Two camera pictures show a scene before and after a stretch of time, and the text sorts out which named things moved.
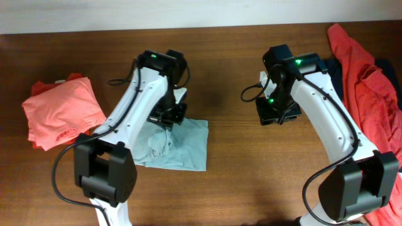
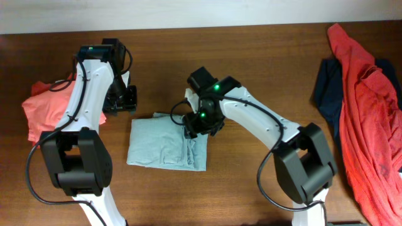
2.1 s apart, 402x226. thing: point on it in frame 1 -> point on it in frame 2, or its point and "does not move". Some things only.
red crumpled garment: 375,109 does not move
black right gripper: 266,116 -> 193,126
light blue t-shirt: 183,147 does not move
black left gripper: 169,122 -> 130,104
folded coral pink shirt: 61,112 does not move
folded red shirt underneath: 39,88 does not move
